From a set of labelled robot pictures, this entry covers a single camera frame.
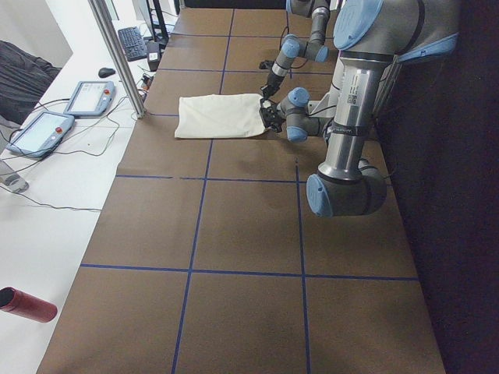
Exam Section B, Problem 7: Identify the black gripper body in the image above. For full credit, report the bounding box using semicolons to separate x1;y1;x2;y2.
260;76;283;100
259;106;284;132

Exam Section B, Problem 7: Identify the cream long-sleeve cat shirt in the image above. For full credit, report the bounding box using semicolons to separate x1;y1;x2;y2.
175;93;266;139

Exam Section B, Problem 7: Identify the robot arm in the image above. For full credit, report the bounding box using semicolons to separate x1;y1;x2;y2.
260;0;331;101
260;1;461;217

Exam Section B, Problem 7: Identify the small black adapter box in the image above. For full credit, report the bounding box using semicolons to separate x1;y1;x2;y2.
146;41;161;72

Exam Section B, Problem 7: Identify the black keyboard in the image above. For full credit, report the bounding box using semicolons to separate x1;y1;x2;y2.
118;26;147;62

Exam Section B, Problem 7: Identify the brown table mat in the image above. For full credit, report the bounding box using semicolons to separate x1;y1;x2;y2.
38;9;444;373

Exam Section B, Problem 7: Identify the black computer mouse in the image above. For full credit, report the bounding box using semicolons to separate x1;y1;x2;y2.
97;67;115;79

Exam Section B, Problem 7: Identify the teach pendant with red button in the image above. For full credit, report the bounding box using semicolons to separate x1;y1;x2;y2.
6;111;75;158

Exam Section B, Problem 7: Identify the clear water bottle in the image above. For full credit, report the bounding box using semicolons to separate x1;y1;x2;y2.
0;160;29;193

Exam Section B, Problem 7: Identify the red cylinder object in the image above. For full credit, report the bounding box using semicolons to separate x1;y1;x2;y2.
1;287;58;323

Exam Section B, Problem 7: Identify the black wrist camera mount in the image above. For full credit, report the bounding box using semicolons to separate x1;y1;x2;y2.
259;60;274;70

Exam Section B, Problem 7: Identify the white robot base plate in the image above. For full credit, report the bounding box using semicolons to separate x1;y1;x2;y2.
307;90;339;118

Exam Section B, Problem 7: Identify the aluminium frame post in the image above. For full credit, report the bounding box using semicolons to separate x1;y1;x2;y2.
88;0;146;118

